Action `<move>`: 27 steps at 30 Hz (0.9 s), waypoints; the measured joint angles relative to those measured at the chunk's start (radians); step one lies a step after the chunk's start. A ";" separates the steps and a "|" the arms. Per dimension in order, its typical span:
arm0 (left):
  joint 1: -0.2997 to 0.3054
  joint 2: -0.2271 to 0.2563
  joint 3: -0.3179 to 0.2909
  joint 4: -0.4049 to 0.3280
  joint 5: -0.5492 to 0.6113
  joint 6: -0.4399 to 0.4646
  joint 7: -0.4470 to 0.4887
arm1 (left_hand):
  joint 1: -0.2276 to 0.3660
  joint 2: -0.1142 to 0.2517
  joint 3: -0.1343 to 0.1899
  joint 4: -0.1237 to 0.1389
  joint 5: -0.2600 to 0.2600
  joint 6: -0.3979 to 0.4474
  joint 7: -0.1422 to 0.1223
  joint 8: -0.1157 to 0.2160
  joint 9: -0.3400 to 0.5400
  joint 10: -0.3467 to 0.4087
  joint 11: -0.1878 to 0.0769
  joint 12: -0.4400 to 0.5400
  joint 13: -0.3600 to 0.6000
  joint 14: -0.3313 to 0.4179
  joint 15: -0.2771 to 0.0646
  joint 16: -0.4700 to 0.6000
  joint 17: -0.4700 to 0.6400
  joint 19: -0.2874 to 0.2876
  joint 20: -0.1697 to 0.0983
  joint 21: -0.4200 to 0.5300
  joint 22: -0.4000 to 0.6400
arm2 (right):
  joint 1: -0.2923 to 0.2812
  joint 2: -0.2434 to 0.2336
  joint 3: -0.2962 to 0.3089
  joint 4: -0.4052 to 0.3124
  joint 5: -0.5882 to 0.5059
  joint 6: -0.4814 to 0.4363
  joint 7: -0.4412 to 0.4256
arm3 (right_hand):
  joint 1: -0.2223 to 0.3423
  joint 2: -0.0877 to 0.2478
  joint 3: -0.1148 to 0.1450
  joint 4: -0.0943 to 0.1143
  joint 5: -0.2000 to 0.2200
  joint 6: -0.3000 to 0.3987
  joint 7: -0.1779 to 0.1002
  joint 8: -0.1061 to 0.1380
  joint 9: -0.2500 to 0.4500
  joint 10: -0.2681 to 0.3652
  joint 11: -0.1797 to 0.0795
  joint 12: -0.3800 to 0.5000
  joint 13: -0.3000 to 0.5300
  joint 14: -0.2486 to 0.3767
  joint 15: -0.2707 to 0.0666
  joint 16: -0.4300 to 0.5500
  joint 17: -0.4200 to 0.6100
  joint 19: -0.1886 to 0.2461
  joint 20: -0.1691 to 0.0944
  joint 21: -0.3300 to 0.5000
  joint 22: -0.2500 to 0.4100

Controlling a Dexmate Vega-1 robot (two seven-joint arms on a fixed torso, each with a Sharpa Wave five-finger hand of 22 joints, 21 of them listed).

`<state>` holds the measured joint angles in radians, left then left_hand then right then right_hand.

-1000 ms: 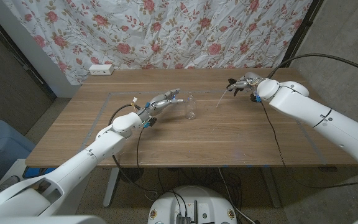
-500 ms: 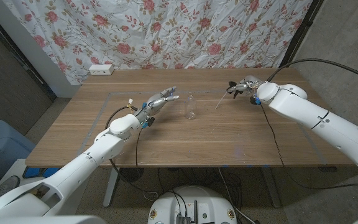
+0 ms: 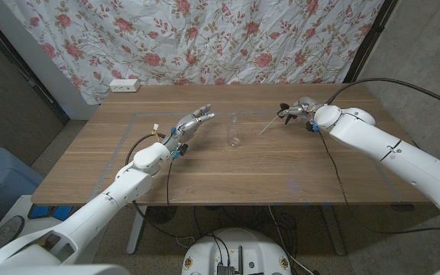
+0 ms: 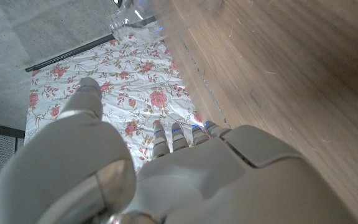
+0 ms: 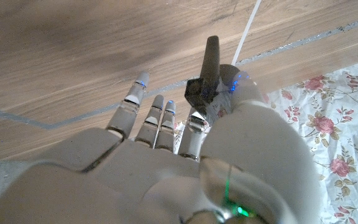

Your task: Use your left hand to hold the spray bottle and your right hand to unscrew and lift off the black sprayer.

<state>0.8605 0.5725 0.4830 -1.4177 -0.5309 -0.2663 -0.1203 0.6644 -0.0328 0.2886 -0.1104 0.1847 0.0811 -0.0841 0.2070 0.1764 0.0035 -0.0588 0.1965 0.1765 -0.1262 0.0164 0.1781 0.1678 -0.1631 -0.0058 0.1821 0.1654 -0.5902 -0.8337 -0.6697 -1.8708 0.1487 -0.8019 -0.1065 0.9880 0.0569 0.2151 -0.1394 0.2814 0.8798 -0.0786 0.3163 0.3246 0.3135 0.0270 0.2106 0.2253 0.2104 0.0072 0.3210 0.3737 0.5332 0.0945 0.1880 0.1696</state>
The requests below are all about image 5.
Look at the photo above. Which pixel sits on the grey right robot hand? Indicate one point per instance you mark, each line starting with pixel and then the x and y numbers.
pixel 151 180

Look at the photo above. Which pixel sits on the black sprayer head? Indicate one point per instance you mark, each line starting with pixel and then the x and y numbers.
pixel 208 84

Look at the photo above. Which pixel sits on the floral print curtain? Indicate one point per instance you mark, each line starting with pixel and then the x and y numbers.
pixel 337 124

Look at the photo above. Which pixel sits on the grey tape outline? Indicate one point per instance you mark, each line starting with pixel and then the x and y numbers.
pixel 73 117

